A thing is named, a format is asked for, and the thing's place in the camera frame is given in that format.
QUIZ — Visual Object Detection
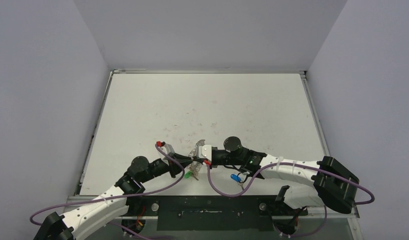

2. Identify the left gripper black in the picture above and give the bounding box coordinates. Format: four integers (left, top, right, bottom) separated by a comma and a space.
139, 152, 193, 183

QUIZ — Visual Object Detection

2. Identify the metal disc with key rings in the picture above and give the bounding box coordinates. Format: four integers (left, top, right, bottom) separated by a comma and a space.
188, 139, 206, 178

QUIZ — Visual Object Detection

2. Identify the key with green tag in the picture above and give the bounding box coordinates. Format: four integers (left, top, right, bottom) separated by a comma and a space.
184, 171, 199, 181

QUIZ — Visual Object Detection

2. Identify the key with blue tag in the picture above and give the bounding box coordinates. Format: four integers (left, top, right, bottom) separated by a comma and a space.
230, 174, 244, 191

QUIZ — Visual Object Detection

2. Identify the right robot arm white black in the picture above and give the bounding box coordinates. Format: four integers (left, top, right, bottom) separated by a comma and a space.
193, 136, 359, 215

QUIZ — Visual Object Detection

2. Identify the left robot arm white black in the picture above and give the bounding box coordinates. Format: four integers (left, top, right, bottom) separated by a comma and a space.
34, 154, 193, 240

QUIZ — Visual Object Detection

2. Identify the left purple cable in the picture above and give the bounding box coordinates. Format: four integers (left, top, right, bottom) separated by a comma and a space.
29, 143, 186, 240

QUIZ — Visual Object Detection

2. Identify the purple cable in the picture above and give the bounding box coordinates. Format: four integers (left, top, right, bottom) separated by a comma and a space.
29, 143, 186, 240
206, 161, 376, 239

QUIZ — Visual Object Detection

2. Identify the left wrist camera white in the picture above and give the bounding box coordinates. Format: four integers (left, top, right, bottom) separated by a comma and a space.
155, 141, 175, 160

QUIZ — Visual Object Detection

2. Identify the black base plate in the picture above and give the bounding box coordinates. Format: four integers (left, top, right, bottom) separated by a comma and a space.
121, 195, 308, 233

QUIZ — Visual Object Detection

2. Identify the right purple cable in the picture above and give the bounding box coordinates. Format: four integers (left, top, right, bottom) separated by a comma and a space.
206, 161, 376, 239

